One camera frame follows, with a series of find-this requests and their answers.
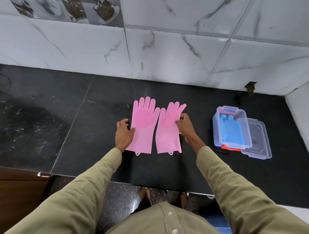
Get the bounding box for person's left hand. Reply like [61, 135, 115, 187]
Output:
[115, 119, 136, 153]

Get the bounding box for person's right hand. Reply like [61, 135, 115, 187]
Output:
[175, 113, 202, 145]

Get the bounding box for pink silicone glove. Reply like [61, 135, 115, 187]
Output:
[155, 102, 187, 155]
[125, 96, 161, 156]

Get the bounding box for person's left forearm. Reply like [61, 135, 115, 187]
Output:
[4, 144, 123, 234]

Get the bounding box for person's right forearm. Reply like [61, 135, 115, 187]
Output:
[187, 138, 309, 234]

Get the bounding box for blue rubber glove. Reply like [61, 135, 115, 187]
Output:
[219, 114, 246, 146]

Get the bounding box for person's left foot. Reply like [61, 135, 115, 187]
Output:
[139, 187, 152, 206]

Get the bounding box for person's foot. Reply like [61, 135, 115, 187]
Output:
[139, 187, 152, 206]
[177, 192, 189, 210]

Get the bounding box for clear plastic box orange latches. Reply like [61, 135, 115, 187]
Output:
[212, 106, 253, 152]

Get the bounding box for person's right foot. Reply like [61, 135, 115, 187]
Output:
[177, 192, 189, 210]

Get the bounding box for clear plastic box lid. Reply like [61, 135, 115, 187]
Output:
[240, 118, 273, 160]

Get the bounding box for person's olive shirt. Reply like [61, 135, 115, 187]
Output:
[106, 201, 223, 234]

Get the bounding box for brown wooden cabinet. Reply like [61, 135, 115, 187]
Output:
[0, 166, 53, 234]

